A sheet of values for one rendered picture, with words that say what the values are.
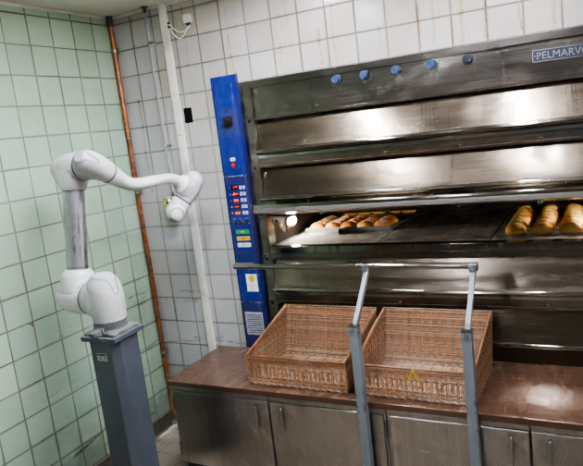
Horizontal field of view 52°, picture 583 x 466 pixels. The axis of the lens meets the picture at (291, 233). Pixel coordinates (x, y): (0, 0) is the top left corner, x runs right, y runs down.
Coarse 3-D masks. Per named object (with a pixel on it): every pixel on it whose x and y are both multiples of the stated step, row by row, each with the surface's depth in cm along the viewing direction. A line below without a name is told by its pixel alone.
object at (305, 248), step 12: (456, 240) 298; (468, 240) 295; (480, 240) 292; (492, 240) 289; (504, 240) 286; (516, 240) 283; (528, 240) 280; (540, 240) 277; (552, 240) 274; (564, 240) 271; (576, 240) 269; (276, 252) 339; (288, 252) 336; (300, 252) 333; (312, 252) 329; (324, 252) 326; (336, 252) 323
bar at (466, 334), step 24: (240, 264) 307; (264, 264) 301; (288, 264) 294; (312, 264) 289; (336, 264) 283; (360, 264) 277; (384, 264) 272; (408, 264) 267; (432, 264) 262; (456, 264) 257; (360, 288) 272; (360, 312) 266; (360, 336) 263; (360, 360) 262; (360, 384) 264; (360, 408) 266; (360, 432) 269; (480, 456) 248
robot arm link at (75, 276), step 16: (64, 160) 278; (64, 176) 278; (64, 192) 281; (80, 192) 283; (64, 208) 282; (80, 208) 283; (64, 224) 283; (80, 224) 283; (80, 240) 283; (80, 256) 283; (64, 272) 283; (80, 272) 282; (64, 288) 281; (80, 288) 278; (64, 304) 283
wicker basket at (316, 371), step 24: (288, 312) 340; (312, 312) 333; (336, 312) 325; (264, 336) 317; (288, 336) 338; (312, 336) 332; (336, 336) 325; (264, 360) 298; (288, 360) 291; (312, 360) 323; (336, 360) 319; (264, 384) 301; (288, 384) 294; (312, 384) 288; (336, 384) 281
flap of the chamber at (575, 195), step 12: (564, 192) 254; (576, 192) 252; (336, 204) 302; (348, 204) 298; (360, 204) 296; (372, 204) 293; (384, 204) 290; (396, 204) 287; (408, 204) 284; (420, 204) 282; (432, 204) 280; (444, 204) 282; (456, 204) 285; (468, 204) 288
